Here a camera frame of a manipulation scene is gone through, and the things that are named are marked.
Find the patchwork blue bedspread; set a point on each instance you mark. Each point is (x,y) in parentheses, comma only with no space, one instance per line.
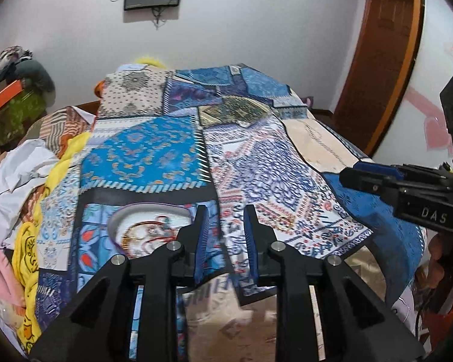
(220,137)

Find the orange box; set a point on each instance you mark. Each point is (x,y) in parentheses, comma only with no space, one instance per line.
(9,92)

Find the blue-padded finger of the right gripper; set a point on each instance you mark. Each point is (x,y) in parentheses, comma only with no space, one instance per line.
(369,178)

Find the pile of dark clothes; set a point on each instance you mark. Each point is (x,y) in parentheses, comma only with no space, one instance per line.
(17,63)

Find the green patterned bag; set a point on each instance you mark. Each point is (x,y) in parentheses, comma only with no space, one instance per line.
(19,114)

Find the striped brown cloth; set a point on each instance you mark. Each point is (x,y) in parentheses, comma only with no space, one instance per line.
(58,128)

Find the yellow smiley cloth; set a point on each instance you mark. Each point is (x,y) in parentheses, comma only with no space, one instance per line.
(25,257)

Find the right hand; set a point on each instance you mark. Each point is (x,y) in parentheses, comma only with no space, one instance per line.
(437,247)

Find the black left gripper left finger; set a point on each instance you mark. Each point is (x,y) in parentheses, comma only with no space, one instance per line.
(96,325)

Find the red gold bangle bundle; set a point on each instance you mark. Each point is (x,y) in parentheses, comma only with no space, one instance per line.
(141,238)

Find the white crumpled cloth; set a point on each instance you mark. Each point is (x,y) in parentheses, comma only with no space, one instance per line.
(22,170)

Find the wooden door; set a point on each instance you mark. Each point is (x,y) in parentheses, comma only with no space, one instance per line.
(382,65)

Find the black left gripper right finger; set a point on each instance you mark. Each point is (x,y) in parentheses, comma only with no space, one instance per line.
(323,305)

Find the pink slipper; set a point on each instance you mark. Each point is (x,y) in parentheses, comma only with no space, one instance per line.
(10,289)

